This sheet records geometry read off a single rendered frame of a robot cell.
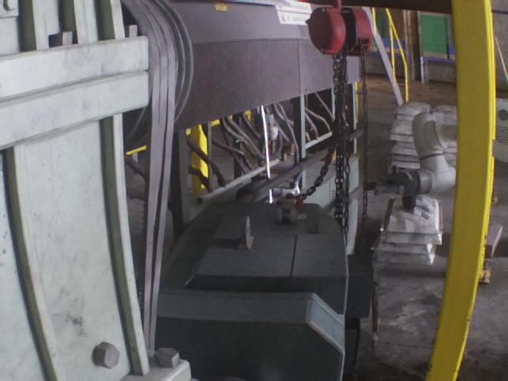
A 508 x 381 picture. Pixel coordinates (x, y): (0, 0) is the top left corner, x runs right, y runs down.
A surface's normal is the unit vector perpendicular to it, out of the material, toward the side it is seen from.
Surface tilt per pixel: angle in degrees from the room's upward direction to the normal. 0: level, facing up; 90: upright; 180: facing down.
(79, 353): 90
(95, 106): 90
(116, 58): 90
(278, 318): 0
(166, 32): 67
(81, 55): 90
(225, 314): 0
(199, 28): 78
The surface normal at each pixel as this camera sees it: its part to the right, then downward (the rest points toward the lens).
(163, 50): 0.87, -0.07
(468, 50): -0.45, 0.26
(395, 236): -0.33, -0.22
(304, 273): -0.03, -0.96
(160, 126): 0.88, 0.25
